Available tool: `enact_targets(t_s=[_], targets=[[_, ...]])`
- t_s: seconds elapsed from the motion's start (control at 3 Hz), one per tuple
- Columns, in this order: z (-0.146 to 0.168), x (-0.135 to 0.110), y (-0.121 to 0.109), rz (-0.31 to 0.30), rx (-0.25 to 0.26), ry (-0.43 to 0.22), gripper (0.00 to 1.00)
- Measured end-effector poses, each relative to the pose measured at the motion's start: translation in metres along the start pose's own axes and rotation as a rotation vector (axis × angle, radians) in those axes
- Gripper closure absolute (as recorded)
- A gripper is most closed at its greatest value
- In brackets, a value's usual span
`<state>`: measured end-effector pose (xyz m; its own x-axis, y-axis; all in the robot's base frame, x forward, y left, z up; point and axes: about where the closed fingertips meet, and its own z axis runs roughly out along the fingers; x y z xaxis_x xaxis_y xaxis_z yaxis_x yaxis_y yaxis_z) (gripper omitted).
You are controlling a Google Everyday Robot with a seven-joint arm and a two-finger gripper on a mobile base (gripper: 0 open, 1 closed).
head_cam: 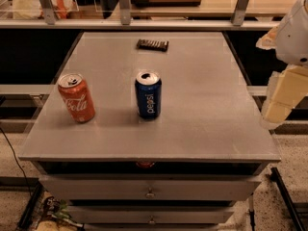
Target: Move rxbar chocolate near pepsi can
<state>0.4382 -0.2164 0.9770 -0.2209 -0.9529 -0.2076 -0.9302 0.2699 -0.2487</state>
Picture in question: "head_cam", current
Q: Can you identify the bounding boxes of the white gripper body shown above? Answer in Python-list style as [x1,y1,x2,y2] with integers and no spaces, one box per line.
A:
[275,0,308,65]

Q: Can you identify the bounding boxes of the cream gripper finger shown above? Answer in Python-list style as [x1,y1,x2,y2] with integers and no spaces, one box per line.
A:
[256,27,278,50]
[260,64,308,130]

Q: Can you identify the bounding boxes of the dark rxbar chocolate bar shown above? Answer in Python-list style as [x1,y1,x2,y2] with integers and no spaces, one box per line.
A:
[137,39,168,52]

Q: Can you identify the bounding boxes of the blue pepsi can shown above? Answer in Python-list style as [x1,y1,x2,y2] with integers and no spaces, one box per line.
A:
[135,70,162,119]

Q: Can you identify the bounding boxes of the red coca-cola can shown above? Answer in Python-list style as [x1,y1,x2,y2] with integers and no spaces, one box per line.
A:
[58,73,95,123]

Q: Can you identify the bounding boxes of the grey drawer cabinet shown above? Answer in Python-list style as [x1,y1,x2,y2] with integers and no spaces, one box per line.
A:
[20,32,280,231]

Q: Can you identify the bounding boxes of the red object inside cabinet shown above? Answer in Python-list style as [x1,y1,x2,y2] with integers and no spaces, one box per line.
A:
[136,162,155,168]

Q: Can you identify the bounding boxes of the lower drawer with knob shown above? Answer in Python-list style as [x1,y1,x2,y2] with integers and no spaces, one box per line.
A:
[68,206,234,224]

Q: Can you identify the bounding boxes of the drawer with knob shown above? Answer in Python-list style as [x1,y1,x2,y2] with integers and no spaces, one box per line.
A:
[39,175,261,201]
[68,206,234,224]

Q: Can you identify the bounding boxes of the top drawer with knob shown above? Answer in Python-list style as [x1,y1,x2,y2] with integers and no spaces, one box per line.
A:
[39,175,261,201]

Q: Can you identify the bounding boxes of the white and orange plastic bag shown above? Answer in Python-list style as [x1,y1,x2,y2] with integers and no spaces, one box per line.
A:
[13,0,75,19]

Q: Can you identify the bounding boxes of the colourful snack bag on floor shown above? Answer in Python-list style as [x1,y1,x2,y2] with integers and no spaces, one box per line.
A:
[35,196,83,231]

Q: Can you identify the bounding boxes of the metal rail frame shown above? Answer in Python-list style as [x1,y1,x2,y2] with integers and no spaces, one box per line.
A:
[0,0,295,31]

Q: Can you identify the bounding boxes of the black cable on floor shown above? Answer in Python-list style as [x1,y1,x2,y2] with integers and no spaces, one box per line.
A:
[0,127,33,197]

